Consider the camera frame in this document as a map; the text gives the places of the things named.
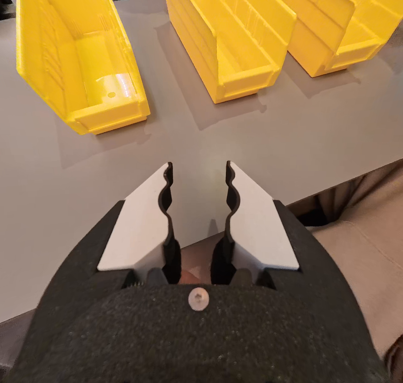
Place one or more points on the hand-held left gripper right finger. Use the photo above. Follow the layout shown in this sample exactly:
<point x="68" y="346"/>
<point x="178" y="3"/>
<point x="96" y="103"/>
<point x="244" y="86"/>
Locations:
<point x="264" y="232"/>

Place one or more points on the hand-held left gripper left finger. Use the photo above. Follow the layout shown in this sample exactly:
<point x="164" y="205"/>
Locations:
<point x="135" y="232"/>

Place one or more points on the yellow plastic bin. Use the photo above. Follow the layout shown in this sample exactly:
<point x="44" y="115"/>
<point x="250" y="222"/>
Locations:
<point x="245" y="43"/>
<point x="239" y="95"/>
<point x="314" y="49"/>
<point x="88" y="59"/>

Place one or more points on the grey desk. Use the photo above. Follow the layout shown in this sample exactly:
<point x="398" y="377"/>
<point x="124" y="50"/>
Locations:
<point x="94" y="184"/>

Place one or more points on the person's beige trouser leg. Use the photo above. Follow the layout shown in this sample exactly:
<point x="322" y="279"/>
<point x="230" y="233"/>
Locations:
<point x="362" y="263"/>

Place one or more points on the person's brown top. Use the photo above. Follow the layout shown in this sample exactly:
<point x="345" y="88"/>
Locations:
<point x="395" y="357"/>

